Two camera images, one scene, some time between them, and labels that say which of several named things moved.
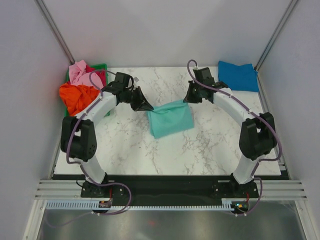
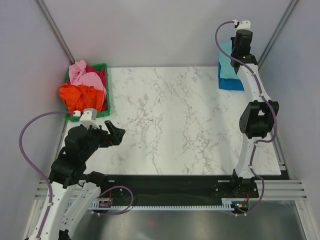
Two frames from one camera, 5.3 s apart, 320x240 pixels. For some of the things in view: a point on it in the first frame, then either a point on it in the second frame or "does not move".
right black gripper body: x=198 y=97 → x=233 y=52
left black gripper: x=142 y=104 → x=114 y=138
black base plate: x=169 y=190 does not move
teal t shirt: x=169 y=119 → x=227 y=70
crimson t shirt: x=101 y=72 does not move
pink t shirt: x=78 y=76 does not move
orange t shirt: x=77 y=97 does not move
